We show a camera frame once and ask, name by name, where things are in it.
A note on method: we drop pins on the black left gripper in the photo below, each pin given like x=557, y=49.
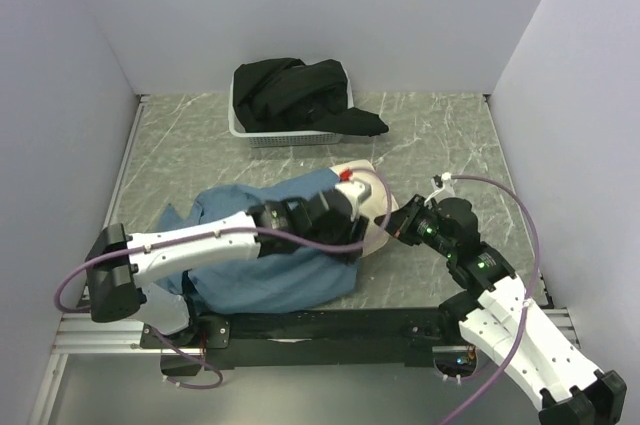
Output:
x=358, y=233

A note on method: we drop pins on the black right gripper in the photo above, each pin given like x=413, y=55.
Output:
x=400, y=222

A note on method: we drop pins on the cream white pillow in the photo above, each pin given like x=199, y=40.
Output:
x=374, y=206

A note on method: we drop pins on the blue fabric pillowcase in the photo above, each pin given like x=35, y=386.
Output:
x=281, y=283

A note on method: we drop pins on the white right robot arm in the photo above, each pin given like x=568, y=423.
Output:
x=493, y=313

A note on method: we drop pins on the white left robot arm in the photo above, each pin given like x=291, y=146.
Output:
x=125, y=269

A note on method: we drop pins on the white plastic basket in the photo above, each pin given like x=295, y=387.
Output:
x=276, y=139

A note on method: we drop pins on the black cloth in basket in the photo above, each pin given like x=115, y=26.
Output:
x=289, y=95

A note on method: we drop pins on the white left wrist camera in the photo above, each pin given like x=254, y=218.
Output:
x=355, y=187

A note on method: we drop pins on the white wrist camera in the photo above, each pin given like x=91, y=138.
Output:
x=355, y=187
x=442, y=187

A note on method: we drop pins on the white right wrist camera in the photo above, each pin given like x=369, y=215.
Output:
x=442, y=187

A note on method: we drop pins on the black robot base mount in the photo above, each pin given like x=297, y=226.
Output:
x=413, y=337

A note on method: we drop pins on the aluminium frame rail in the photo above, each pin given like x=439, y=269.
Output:
x=78, y=335

